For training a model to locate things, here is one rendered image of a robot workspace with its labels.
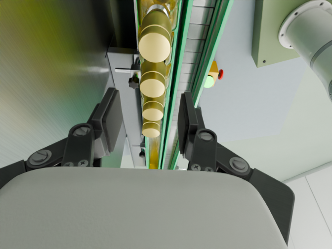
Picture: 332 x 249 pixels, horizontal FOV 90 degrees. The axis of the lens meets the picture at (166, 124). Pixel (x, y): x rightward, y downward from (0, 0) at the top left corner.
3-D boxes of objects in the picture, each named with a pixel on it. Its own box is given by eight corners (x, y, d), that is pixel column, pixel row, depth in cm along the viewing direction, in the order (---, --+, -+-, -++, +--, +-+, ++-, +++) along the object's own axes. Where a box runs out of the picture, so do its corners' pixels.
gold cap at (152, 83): (141, 56, 23) (138, 77, 20) (167, 58, 23) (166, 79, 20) (143, 76, 26) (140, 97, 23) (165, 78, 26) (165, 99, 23)
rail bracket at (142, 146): (133, 130, 84) (129, 154, 77) (146, 130, 85) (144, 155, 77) (134, 134, 88) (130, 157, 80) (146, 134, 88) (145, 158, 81)
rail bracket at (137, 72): (119, 46, 47) (109, 77, 40) (143, 48, 47) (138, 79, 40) (121, 58, 50) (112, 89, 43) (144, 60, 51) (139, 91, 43)
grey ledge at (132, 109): (112, 34, 54) (104, 56, 47) (140, 37, 54) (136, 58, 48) (135, 154, 132) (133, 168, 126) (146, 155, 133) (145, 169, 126)
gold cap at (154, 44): (140, 9, 18) (136, 30, 16) (173, 12, 18) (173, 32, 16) (142, 41, 21) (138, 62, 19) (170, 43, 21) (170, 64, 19)
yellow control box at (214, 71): (198, 59, 64) (200, 71, 60) (217, 60, 65) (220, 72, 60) (194, 73, 70) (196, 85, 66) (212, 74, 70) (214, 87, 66)
